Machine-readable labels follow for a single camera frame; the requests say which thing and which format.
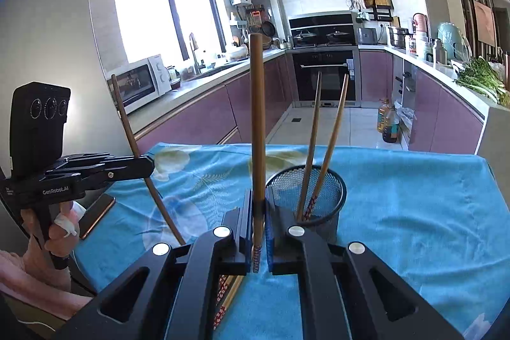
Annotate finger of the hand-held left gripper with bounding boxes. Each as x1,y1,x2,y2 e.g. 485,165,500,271
60,153,112,170
79,156,155,192

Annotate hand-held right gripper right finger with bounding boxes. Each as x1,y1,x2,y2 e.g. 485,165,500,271
265,188,465,340

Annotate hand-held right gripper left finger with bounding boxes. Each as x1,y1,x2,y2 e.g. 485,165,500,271
52,189,254,340

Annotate brown patterned-end chopstick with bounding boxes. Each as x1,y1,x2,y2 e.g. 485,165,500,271
217,276,244,325
213,275,234,329
298,71,323,222
303,73,350,222
249,33,264,274
111,74,186,246

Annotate black mesh utensil holder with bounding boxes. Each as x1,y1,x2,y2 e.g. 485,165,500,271
266,166,347,245

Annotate person's left forearm pink sleeve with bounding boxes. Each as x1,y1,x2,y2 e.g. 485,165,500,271
0,248,94,319

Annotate person's left hand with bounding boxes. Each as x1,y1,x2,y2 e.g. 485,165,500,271
21,200,86,259

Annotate brown smartphone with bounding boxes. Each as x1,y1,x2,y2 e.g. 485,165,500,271
79,193,117,241

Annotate grey refrigerator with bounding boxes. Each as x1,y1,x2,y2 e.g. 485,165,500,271
0,0,138,205

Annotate purple kitchen base cabinets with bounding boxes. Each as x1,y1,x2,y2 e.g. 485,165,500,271
133,49,299,155
359,49,485,155

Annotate white microwave oven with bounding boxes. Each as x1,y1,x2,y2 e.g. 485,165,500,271
106,54,173,114

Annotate blue leaf-print tablecloth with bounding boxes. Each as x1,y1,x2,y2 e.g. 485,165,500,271
74,142,503,340

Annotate steel sink faucet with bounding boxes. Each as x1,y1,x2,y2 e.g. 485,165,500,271
188,32,203,76

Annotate kitchen window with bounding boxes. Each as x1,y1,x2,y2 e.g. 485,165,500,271
111,0,226,64

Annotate black built-in oven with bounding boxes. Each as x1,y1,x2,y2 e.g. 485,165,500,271
292,48,357,104

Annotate white plastic bag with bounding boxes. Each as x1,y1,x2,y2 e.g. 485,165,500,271
394,107,417,134

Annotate black stove and hood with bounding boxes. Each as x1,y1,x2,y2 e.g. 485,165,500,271
288,13,356,48

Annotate silver toaster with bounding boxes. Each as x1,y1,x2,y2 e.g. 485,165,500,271
356,27,378,45

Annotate stainless steel pot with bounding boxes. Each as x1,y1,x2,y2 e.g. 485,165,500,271
388,26,411,48

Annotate steel thermos bottle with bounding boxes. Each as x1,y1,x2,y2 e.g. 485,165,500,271
432,38,446,64

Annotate pink kettle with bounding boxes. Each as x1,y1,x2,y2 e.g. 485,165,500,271
412,12,429,36

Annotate green leafy vegetables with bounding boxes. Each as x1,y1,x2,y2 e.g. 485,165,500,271
454,56,510,105

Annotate pale green kitchen appliance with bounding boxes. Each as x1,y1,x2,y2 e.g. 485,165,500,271
437,21,473,60

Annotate black wall storage rack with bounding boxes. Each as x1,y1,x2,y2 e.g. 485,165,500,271
348,0,395,22

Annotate framed wall picture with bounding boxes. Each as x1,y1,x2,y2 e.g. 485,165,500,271
472,0,498,48

